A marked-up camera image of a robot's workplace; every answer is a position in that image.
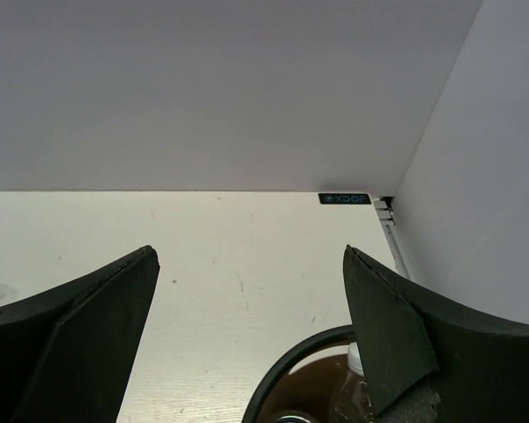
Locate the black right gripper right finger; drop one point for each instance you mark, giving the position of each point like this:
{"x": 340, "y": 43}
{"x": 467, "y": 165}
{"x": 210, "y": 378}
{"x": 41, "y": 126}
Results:
{"x": 427, "y": 358}

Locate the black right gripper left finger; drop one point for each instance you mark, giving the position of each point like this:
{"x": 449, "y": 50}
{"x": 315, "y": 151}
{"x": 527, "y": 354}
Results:
{"x": 66, "y": 354}

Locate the clear bottle light blue label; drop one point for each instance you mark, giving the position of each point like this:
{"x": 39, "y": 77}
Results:
{"x": 350, "y": 399}

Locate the clear bottle white cap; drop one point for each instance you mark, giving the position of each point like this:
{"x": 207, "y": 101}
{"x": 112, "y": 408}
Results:
{"x": 290, "y": 416}

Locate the brown cylindrical bin black rim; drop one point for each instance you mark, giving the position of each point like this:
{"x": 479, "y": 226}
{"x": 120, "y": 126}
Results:
{"x": 292, "y": 384}

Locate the right blue logo sticker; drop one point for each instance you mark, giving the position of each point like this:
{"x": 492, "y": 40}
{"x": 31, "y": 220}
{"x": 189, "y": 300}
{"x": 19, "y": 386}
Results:
{"x": 344, "y": 198}

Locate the aluminium right side rail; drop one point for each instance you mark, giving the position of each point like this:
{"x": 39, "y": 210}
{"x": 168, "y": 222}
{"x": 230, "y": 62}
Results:
{"x": 385, "y": 214}

